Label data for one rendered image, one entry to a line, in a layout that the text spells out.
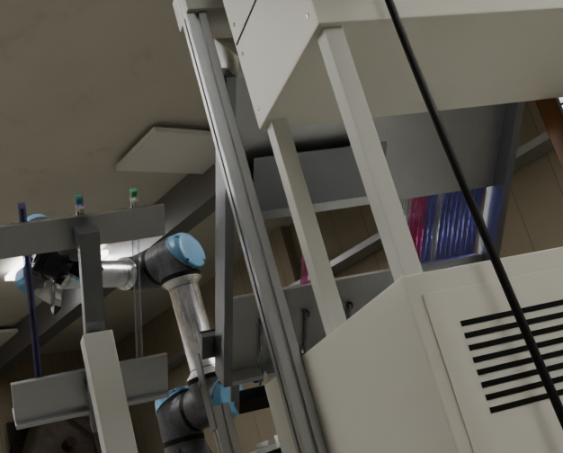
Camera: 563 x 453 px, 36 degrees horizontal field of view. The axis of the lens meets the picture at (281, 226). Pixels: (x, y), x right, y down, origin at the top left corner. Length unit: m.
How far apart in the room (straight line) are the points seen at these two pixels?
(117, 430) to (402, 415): 0.73
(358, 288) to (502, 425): 0.96
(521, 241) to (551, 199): 0.42
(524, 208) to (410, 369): 5.96
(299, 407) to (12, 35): 3.81
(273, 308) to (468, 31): 0.55
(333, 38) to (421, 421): 0.54
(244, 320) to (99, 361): 0.35
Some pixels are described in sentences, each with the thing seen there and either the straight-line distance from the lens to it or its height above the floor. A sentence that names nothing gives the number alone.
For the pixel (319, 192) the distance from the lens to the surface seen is 1.82.
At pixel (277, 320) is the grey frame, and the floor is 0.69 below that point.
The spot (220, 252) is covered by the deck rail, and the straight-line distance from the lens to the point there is 1.82.
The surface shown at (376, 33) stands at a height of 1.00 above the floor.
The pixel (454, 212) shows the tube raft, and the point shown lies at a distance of 2.09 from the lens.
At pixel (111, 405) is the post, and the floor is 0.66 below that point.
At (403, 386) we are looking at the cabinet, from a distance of 1.17.
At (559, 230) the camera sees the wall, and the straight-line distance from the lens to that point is 6.90.
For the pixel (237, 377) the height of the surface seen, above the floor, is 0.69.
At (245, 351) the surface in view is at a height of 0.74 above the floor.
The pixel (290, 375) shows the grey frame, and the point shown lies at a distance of 1.47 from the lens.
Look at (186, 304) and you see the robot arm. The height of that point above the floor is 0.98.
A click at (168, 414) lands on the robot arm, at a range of 2.46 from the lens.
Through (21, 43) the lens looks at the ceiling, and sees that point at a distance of 5.08.
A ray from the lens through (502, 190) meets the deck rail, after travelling 2.08.
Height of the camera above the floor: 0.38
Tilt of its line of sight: 18 degrees up
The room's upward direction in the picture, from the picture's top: 16 degrees counter-clockwise
